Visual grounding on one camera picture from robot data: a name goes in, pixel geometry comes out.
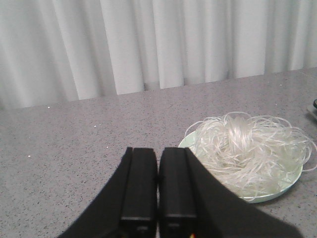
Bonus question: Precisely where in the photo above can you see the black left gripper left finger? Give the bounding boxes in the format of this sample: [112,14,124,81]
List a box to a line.
[60,147,158,238]

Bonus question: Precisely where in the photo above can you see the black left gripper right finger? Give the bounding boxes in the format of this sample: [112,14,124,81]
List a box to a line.
[159,147,302,238]

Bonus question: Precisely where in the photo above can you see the white vermicelli bundle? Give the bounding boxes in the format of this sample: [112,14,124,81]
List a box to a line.
[184,112,317,197]

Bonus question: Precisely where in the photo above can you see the pale green plate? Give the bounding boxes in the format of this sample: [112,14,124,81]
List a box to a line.
[178,132,303,203]

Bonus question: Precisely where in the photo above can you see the grey digital kitchen scale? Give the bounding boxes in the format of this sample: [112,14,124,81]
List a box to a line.
[307,99,317,119]

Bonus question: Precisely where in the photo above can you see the white pleated curtain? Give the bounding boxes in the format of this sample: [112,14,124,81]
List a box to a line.
[0,0,317,110]

